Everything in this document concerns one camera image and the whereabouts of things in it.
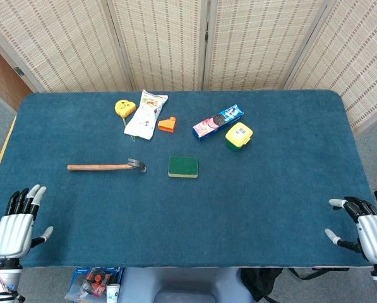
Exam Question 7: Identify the blue box with red parts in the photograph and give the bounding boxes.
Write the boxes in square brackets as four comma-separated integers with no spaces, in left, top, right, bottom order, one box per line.
[64,267,125,303]

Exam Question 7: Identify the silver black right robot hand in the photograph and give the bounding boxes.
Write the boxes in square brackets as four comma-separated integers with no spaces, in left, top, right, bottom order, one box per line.
[324,196,377,264]

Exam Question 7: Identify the blue table cloth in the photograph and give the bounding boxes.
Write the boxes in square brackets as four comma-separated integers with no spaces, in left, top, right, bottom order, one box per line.
[0,89,377,270]

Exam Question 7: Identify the blue pink cookie box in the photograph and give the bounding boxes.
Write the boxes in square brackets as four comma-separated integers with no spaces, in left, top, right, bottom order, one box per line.
[192,104,245,142]

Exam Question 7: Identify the wooden handle claw hammer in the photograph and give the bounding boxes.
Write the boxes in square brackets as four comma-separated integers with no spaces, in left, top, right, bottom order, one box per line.
[66,158,147,174]

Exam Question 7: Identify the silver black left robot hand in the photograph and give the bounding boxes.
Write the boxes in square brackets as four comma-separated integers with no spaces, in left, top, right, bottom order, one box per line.
[0,184,55,260]

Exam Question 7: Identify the yellow tape measure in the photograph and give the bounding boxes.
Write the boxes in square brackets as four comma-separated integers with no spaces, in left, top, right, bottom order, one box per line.
[114,99,138,143]

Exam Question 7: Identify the white paper cup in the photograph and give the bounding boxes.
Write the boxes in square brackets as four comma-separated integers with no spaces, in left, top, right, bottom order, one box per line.
[106,283,121,303]

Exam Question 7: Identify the orange plastic block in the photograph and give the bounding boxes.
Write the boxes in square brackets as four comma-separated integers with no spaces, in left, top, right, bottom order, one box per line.
[157,116,178,133]

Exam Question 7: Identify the brown wooden door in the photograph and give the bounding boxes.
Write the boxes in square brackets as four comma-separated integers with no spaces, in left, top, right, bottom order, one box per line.
[0,39,34,112]

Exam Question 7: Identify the woven folding screen panel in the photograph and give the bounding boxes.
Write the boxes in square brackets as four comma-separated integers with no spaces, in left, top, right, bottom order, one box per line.
[0,0,136,93]
[107,0,212,92]
[203,0,336,92]
[284,0,377,135]

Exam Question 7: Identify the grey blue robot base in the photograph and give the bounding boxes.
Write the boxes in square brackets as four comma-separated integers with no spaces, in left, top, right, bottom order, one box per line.
[117,267,256,303]

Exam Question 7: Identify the white snack bag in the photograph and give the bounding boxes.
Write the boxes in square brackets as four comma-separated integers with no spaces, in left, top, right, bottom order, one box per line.
[123,89,169,141]

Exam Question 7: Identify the green container with yellow lid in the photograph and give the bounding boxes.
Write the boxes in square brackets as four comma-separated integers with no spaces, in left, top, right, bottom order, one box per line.
[224,122,254,153]

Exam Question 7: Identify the green yellow sponge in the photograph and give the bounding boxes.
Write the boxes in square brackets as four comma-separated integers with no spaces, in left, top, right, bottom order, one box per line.
[167,156,200,179]

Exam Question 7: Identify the black bag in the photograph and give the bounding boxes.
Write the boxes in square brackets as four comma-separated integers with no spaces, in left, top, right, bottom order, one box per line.
[239,267,350,303]

